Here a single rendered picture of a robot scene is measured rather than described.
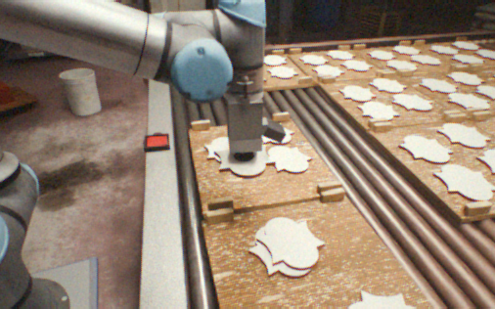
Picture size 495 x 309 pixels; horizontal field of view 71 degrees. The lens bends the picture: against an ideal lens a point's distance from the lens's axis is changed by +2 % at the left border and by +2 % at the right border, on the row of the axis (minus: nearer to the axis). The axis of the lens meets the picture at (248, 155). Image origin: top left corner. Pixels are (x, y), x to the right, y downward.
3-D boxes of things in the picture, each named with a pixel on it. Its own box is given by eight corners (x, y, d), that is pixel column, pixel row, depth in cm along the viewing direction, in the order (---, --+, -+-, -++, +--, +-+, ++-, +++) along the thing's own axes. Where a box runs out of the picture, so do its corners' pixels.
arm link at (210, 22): (146, 24, 46) (226, 20, 49) (141, 7, 55) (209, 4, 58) (155, 80, 51) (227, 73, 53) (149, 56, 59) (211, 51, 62)
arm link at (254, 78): (260, 57, 64) (267, 71, 58) (260, 80, 67) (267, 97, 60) (220, 58, 64) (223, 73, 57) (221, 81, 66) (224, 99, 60)
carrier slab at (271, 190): (203, 219, 79) (202, 214, 78) (188, 133, 112) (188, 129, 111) (344, 197, 85) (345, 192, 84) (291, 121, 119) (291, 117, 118)
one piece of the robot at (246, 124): (293, 82, 59) (288, 161, 68) (284, 66, 66) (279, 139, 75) (223, 85, 58) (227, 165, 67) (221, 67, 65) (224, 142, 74)
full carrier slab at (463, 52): (466, 72, 158) (469, 64, 156) (410, 48, 192) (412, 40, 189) (528, 66, 165) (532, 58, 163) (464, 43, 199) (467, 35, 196)
